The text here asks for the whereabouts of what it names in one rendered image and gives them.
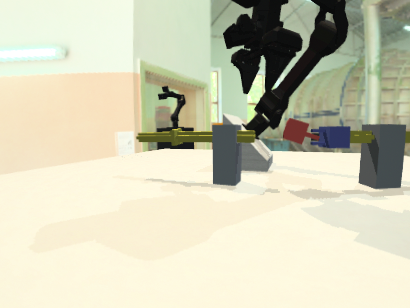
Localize yellow square bar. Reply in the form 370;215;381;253
136;124;255;186

